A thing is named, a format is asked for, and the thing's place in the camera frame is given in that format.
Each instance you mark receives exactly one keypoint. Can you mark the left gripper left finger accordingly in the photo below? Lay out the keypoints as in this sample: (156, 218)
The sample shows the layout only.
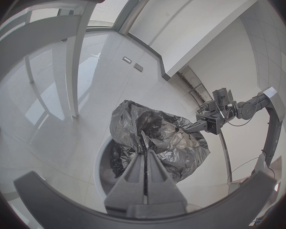
(131, 182)

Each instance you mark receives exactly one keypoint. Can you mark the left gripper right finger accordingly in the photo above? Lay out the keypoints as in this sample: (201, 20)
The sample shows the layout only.
(161, 182)

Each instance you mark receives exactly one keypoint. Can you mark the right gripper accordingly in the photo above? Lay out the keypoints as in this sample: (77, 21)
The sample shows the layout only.
(213, 124)

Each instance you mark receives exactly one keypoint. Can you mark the black plastic bag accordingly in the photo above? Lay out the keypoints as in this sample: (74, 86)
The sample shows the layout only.
(171, 149)

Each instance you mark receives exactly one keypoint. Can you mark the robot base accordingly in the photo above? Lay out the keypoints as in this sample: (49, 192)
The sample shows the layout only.
(275, 164)

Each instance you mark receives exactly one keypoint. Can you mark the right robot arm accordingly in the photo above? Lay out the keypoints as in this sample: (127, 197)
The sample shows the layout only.
(274, 104)

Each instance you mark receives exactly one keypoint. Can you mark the white trash bin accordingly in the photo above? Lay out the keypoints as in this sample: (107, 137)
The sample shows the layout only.
(100, 168)

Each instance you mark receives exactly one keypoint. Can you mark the white chair with grey seat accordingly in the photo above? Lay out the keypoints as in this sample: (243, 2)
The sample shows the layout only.
(73, 80)

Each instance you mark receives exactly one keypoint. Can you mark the window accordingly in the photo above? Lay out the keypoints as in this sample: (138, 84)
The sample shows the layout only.
(127, 15)

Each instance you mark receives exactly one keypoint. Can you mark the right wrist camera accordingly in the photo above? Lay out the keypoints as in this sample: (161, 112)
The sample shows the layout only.
(209, 106)

